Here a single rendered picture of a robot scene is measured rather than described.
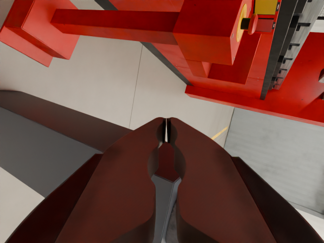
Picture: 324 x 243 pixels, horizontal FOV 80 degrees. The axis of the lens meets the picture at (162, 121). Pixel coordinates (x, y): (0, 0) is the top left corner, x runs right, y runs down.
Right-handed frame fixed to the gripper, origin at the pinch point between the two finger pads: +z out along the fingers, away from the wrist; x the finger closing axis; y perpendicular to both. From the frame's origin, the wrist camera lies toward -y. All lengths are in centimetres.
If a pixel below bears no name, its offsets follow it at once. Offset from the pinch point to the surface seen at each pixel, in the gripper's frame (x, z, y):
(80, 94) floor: -46, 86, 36
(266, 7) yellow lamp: 23.0, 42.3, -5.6
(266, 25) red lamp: 26, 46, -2
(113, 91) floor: -34, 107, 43
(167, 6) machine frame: 0, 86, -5
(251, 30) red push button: 17.0, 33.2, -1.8
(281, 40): 50, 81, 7
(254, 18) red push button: 17.1, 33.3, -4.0
